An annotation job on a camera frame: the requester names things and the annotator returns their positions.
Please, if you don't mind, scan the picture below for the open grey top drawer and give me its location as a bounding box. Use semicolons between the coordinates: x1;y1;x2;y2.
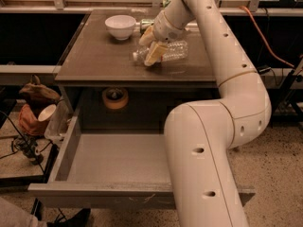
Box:
27;90;257;210

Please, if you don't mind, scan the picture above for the green soda can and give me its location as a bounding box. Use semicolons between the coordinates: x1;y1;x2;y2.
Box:
140;19;154;35

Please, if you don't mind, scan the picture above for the clear plastic container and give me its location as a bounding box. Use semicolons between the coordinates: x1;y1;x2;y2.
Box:
45;100;69;144

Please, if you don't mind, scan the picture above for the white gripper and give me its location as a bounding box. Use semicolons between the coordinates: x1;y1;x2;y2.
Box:
139;10;187;66

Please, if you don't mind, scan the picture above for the black power adapter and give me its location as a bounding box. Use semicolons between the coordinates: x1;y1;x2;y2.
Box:
257;65;272;75

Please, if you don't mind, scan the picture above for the black shoe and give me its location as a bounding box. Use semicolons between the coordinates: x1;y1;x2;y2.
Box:
46;209;91;227

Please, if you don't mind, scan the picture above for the clear plastic water bottle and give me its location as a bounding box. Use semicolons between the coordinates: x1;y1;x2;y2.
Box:
133;41;188;62

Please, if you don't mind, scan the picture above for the grey trouser leg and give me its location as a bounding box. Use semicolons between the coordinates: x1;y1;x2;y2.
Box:
0;198;47;227

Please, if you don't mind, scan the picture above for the brown tape roll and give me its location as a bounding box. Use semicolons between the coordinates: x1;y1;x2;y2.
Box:
102;87;129;110

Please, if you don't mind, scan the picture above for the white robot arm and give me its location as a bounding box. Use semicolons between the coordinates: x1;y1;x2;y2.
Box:
139;0;272;227

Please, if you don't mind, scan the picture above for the black cable bundle device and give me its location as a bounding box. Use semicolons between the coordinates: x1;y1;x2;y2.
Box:
13;135;44;166

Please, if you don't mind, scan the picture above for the grey cabinet with top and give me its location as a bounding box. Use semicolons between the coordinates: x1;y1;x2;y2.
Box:
56;10;219;131

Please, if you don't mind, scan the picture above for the orange cable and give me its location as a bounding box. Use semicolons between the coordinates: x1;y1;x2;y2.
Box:
239;5;296;69

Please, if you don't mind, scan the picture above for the white ceramic bowl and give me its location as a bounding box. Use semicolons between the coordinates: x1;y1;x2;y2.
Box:
105;15;136;41

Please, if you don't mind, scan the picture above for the brown cloth bag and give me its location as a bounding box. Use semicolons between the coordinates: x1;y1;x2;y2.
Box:
19;75;61;107

